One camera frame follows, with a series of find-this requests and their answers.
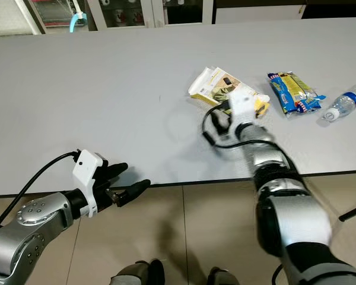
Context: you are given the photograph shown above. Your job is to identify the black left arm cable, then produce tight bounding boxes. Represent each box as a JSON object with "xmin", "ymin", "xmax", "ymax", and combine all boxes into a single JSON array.
[{"xmin": 0, "ymin": 151, "xmax": 81, "ymax": 235}]

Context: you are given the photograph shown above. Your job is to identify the clear plastic water bottle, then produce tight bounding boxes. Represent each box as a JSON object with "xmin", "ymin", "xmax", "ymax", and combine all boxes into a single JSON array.
[{"xmin": 322, "ymin": 83, "xmax": 356, "ymax": 126}]

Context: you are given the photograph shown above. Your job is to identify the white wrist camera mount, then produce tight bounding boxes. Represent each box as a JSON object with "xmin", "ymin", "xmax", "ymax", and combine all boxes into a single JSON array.
[
  {"xmin": 73, "ymin": 150, "xmax": 109, "ymax": 217},
  {"xmin": 227, "ymin": 86, "xmax": 271, "ymax": 128}
]

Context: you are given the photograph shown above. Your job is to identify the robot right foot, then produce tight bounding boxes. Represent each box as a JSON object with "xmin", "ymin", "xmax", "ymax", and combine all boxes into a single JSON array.
[{"xmin": 206, "ymin": 267, "xmax": 241, "ymax": 285}]

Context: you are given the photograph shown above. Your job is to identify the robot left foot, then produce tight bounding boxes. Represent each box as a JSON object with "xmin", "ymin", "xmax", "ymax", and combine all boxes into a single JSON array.
[{"xmin": 110, "ymin": 258, "xmax": 166, "ymax": 285}]

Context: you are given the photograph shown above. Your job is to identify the blue yellow snack packet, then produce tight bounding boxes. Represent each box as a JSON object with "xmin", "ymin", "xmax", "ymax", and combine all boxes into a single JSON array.
[{"xmin": 267, "ymin": 71, "xmax": 327, "ymax": 117}]

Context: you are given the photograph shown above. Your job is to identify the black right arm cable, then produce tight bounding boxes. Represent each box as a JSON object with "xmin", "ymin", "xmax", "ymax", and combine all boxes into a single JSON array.
[{"xmin": 202, "ymin": 102, "xmax": 303, "ymax": 179}]

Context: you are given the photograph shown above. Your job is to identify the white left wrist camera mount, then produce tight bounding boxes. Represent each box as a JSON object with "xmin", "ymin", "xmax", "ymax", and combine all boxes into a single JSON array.
[{"xmin": 73, "ymin": 150, "xmax": 109, "ymax": 217}]

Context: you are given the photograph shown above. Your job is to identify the yellow white snack packet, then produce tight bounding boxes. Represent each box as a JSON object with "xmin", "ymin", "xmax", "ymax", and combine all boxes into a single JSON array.
[{"xmin": 188, "ymin": 66, "xmax": 271, "ymax": 116}]

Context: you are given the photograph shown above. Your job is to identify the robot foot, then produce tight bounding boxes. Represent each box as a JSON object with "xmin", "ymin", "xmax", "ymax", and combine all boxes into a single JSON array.
[
  {"xmin": 206, "ymin": 267, "xmax": 241, "ymax": 285},
  {"xmin": 110, "ymin": 258, "xmax": 166, "ymax": 285}
]

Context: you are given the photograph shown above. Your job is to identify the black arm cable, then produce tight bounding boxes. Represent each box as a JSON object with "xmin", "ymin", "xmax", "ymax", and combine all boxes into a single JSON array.
[
  {"xmin": 202, "ymin": 102, "xmax": 303, "ymax": 179},
  {"xmin": 0, "ymin": 151, "xmax": 81, "ymax": 235}
]

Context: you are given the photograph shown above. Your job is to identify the light blue plastic loop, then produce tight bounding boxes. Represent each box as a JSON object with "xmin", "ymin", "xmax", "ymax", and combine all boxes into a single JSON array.
[{"xmin": 70, "ymin": 13, "xmax": 88, "ymax": 33}]

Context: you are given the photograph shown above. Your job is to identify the glass door cabinet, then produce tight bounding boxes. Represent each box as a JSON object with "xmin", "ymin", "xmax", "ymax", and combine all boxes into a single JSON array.
[{"xmin": 24, "ymin": 0, "xmax": 214, "ymax": 33}]

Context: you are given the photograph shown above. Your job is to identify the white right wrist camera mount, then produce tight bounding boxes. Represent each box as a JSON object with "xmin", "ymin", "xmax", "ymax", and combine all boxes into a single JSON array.
[{"xmin": 227, "ymin": 86, "xmax": 271, "ymax": 128}]

